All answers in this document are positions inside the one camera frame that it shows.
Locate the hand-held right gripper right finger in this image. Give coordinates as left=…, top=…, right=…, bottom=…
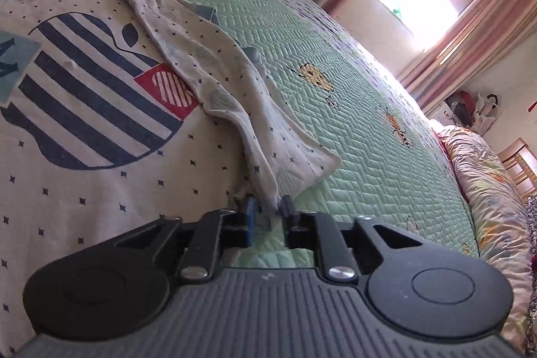
left=280, top=195, right=424, bottom=283

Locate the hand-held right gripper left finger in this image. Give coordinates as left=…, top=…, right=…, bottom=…
left=113, top=195, right=257, bottom=284

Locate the white printed long-sleeve shirt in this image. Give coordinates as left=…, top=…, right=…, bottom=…
left=0, top=0, right=342, bottom=346

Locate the green bee quilted bedspread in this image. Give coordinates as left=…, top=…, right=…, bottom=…
left=0, top=0, right=481, bottom=270

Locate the dark bag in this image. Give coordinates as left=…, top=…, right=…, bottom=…
left=447, top=92, right=477, bottom=124

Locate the pink floral duvet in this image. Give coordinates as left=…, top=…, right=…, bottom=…
left=436, top=125, right=537, bottom=354

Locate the white plastic bag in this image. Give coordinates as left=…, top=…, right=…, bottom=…
left=472, top=92, right=502, bottom=136

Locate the wooden headboard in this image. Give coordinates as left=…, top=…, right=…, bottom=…
left=497, top=138, right=537, bottom=199

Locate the dark floral cloth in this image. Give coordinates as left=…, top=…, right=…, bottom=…
left=524, top=194, right=537, bottom=270

